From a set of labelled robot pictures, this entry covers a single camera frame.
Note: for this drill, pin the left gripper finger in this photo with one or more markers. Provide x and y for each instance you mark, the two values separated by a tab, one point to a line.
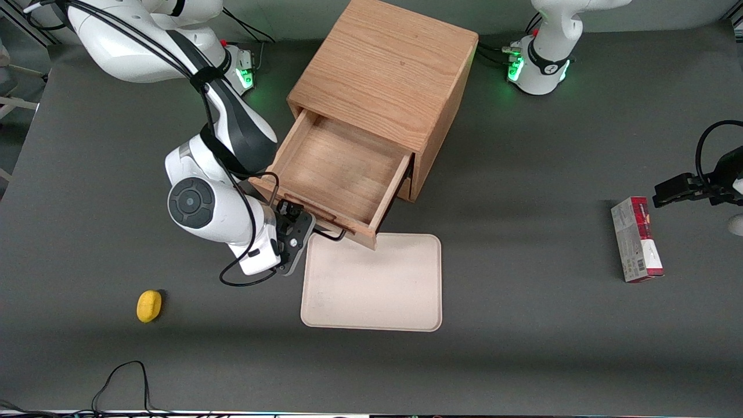
682	195
692	180

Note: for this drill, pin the red and white carton box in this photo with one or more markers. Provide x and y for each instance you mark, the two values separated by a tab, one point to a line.
635	244

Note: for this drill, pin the beige plastic tray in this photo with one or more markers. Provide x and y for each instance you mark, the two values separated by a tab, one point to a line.
371	284

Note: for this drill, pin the white metal stand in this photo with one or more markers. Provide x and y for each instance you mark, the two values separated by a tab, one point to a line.
17	103

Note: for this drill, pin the wooden drawer cabinet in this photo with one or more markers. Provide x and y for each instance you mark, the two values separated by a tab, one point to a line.
383	69

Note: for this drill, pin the yellow lemon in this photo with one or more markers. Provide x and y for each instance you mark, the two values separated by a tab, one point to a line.
149	306

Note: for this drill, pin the wooden pull-out drawer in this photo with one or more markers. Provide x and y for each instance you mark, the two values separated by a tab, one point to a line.
342	168

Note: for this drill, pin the dark aluminium frame rail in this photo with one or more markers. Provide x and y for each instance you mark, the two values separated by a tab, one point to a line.
29	28

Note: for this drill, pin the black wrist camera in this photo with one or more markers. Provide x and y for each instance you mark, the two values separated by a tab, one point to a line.
291	209

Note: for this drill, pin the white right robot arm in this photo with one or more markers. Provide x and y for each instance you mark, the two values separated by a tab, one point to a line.
116	52

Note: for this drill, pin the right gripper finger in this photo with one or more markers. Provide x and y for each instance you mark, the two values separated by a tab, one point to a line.
295	241

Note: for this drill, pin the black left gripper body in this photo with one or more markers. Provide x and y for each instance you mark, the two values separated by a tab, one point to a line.
729	172

